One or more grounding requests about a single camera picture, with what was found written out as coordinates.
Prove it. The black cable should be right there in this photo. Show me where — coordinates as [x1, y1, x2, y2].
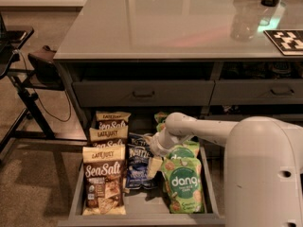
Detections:
[12, 49, 73, 123]

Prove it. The front brown Sea Salt bag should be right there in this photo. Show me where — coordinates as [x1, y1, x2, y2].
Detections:
[82, 145, 126, 216]

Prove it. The rear green Dang bag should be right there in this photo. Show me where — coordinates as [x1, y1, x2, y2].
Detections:
[154, 112, 169, 123]

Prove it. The grey counter cabinet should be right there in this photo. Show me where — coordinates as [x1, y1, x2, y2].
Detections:
[55, 0, 303, 131]

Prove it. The brown sea salt bag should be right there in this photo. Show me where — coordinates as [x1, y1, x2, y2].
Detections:
[89, 127, 128, 148]
[82, 145, 126, 216]
[96, 112, 131, 130]

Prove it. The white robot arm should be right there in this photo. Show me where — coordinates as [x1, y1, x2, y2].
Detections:
[151, 113, 303, 227]

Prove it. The grey top right drawer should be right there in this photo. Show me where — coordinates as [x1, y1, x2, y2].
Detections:
[210, 79, 303, 105]

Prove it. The grey top left drawer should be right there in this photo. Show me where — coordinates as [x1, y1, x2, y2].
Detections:
[72, 79, 214, 107]

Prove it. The open grey middle drawer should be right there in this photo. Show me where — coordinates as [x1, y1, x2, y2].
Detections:
[57, 140, 225, 227]

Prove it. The black white fiducial marker tag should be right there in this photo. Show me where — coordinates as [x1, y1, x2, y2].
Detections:
[263, 29, 303, 56]

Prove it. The middle brown Sea Salt bag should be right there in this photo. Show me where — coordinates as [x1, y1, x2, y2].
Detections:
[89, 127, 128, 148]

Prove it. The blue kettle chip bag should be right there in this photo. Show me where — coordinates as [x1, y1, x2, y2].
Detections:
[126, 144, 157, 189]
[129, 132, 152, 147]

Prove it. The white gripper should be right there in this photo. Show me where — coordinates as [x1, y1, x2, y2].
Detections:
[147, 130, 175, 179]

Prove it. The rear brown Sea Salt bag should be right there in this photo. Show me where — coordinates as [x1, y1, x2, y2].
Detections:
[96, 112, 131, 130]

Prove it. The green dang bag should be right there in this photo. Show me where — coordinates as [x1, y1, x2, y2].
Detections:
[161, 157, 205, 214]
[154, 112, 169, 123]
[166, 140, 200, 159]
[156, 123, 165, 132]

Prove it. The front green Dang bag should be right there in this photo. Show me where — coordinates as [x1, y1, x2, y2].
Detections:
[161, 157, 205, 214]

